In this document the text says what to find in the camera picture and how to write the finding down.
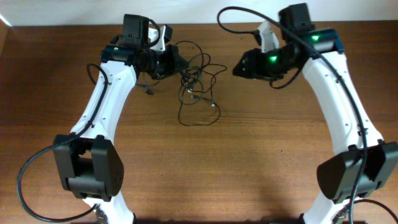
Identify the thin black usb cable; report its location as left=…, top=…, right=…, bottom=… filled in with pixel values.
left=136, top=79, right=161, bottom=96

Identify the black cable bundle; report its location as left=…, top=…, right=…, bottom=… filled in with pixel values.
left=174, top=40, right=228, bottom=127

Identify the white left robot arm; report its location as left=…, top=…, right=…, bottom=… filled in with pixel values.
left=53, top=14, right=188, bottom=223

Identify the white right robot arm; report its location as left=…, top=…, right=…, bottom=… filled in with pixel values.
left=233, top=3, right=397, bottom=223

